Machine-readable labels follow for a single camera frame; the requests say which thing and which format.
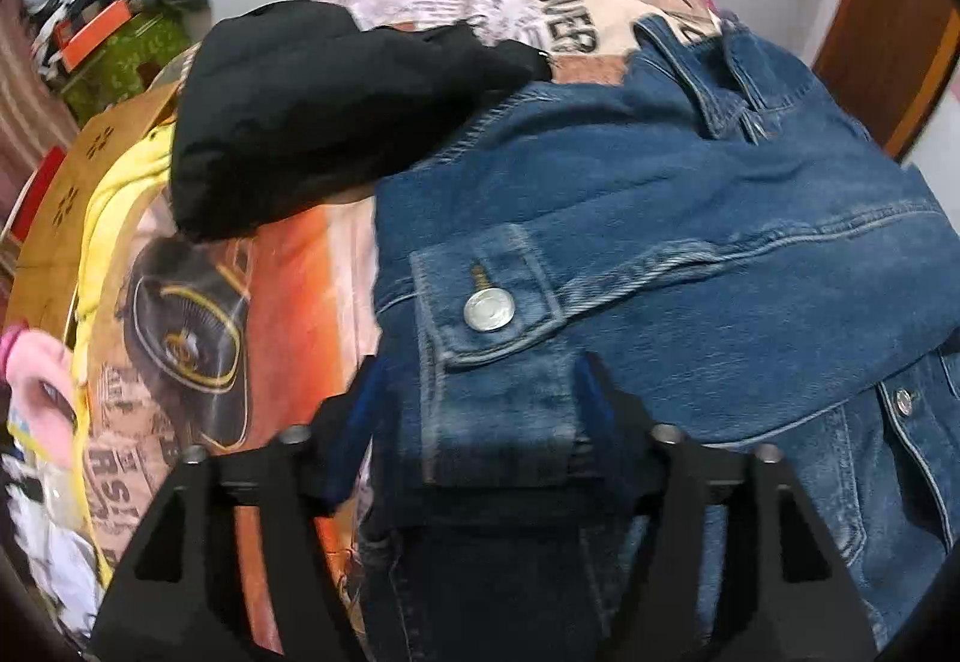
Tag blue denim jacket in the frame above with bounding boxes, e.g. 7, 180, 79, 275
358, 17, 958, 660

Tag newspaper print bed blanket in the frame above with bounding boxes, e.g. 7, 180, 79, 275
70, 0, 726, 662

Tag pink plush toy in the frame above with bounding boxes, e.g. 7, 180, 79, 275
2, 323, 76, 470

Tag cardboard box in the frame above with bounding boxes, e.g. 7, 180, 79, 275
3, 84, 178, 339

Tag black garment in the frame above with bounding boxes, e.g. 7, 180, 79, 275
169, 0, 553, 242

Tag green bag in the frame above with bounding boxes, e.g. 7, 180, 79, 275
60, 13, 190, 128

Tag orange box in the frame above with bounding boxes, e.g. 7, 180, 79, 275
59, 0, 132, 73

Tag brown wooden door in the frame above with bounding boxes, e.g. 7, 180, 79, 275
814, 0, 958, 160

